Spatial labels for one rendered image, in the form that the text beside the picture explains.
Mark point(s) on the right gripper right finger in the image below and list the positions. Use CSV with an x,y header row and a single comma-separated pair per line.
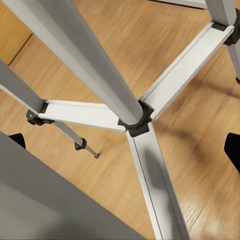
x,y
232,149

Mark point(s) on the camera tripod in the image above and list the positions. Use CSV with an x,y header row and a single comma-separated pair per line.
x,y
36,202

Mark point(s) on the door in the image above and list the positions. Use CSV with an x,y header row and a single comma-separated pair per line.
x,y
14,34

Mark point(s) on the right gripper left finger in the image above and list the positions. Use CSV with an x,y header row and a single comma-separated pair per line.
x,y
19,139

